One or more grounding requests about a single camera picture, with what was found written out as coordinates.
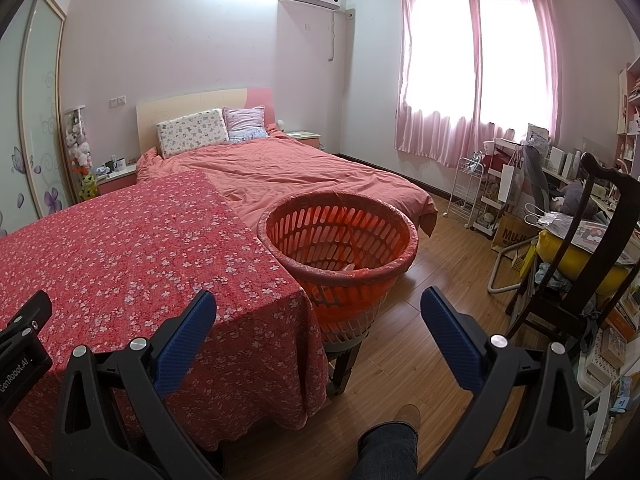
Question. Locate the white shelf cart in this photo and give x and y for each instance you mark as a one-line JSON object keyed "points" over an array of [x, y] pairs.
{"points": [[490, 210]]}

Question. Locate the pink striped pillow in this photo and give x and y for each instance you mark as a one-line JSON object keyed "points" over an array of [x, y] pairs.
{"points": [[245, 122]]}

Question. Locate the wardrobe with flower-print doors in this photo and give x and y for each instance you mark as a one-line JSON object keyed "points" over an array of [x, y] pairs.
{"points": [[37, 110]]}

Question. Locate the brown paper bag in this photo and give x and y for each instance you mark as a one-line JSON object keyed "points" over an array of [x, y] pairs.
{"points": [[510, 235]]}

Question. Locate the dark wooden chair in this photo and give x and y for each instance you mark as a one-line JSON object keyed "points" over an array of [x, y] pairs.
{"points": [[572, 265]]}

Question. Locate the pink nightstand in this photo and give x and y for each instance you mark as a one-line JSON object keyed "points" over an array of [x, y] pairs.
{"points": [[119, 182], [305, 140]]}

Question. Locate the grey office chair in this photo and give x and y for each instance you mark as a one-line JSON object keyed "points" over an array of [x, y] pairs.
{"points": [[537, 177]]}

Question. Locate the white paper bag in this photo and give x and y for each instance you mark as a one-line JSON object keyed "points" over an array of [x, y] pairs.
{"points": [[509, 185]]}

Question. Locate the white floral pillow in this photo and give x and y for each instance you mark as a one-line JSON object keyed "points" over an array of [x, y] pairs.
{"points": [[192, 132]]}

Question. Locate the salmon pink duvet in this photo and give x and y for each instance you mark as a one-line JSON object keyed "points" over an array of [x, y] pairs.
{"points": [[305, 170]]}

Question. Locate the hanging plush toy organizer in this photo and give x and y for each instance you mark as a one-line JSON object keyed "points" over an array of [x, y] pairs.
{"points": [[77, 137]]}

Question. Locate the white mug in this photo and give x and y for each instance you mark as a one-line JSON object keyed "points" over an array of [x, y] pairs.
{"points": [[119, 163]]}

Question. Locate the white wall socket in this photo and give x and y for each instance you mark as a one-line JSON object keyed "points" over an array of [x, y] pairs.
{"points": [[117, 101]]}

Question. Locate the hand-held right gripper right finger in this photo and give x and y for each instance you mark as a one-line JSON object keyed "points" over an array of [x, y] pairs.
{"points": [[450, 340]]}

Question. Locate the white bookshelf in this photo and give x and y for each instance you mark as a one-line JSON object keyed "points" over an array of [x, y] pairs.
{"points": [[630, 105]]}

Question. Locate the pink curtain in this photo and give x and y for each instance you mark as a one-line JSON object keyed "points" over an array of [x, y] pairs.
{"points": [[432, 132], [522, 120]]}

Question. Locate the red floral tablecloth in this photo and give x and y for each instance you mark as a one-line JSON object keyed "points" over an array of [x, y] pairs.
{"points": [[150, 285]]}

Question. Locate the grey plush toy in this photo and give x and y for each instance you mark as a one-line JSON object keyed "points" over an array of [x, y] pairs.
{"points": [[577, 199]]}

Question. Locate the person's leg in jeans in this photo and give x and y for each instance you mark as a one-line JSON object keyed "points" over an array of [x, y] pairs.
{"points": [[387, 452]]}

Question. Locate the yellow green plush toy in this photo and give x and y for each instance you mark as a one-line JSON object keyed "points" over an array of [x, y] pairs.
{"points": [[88, 185]]}

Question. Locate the orange plastic laundry basket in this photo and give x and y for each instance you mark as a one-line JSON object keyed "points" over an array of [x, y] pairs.
{"points": [[340, 305]]}

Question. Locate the brown slipper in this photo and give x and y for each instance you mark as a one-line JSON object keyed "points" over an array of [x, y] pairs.
{"points": [[405, 414]]}

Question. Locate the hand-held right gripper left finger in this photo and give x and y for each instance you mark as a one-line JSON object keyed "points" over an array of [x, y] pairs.
{"points": [[185, 340]]}

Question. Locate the dark stool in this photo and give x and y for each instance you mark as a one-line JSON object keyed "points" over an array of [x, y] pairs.
{"points": [[342, 367]]}

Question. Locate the printed magazine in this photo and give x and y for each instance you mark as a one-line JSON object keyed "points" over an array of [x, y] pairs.
{"points": [[597, 237]]}

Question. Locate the yellow cushion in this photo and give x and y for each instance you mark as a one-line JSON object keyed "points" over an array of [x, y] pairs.
{"points": [[552, 252]]}

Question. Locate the bed with beige headboard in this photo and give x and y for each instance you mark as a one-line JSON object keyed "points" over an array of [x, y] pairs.
{"points": [[192, 102]]}

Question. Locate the white tube frame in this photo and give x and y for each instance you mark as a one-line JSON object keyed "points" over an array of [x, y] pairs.
{"points": [[495, 272]]}

